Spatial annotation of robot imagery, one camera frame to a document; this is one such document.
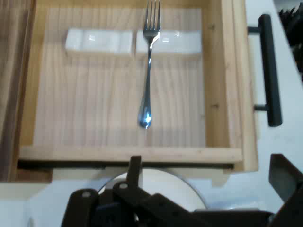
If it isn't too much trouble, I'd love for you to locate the black bar drawer handle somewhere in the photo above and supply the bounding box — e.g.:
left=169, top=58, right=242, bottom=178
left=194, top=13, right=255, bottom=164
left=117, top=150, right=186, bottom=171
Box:
left=247, top=14, right=284, bottom=127

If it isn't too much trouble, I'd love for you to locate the round plate with dark rim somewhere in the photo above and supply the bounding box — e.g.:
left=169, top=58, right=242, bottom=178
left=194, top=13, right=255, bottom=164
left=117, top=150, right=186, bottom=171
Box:
left=98, top=167, right=209, bottom=213

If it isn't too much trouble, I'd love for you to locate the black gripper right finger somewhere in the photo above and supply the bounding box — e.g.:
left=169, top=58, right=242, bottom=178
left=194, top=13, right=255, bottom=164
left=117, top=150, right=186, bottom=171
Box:
left=269, top=153, right=303, bottom=227

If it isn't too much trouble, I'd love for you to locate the white ceramic cutlery rest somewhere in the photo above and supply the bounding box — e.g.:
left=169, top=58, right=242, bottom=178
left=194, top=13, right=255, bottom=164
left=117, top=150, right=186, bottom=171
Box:
left=65, top=28, right=134, bottom=57
left=135, top=29, right=202, bottom=57

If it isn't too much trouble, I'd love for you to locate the dark brown wooden cabinet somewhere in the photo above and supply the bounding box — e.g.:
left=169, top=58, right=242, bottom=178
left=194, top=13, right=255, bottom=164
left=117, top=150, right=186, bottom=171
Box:
left=0, top=0, right=53, bottom=183

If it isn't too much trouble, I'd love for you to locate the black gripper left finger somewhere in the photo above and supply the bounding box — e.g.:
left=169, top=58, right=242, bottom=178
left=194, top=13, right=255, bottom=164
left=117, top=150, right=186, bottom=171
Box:
left=61, top=155, right=195, bottom=227

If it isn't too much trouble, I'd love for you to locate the black spiky object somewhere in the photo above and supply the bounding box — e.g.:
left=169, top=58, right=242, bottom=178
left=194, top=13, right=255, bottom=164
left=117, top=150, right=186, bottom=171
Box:
left=278, top=7, right=303, bottom=83

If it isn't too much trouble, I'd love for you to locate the light wooden drawer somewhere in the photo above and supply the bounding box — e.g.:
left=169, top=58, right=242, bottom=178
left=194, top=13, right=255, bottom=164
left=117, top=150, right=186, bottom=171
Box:
left=18, top=0, right=258, bottom=173

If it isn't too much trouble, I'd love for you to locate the silver metal fork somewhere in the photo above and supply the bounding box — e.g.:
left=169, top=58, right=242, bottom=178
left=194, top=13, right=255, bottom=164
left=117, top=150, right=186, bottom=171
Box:
left=137, top=0, right=162, bottom=130

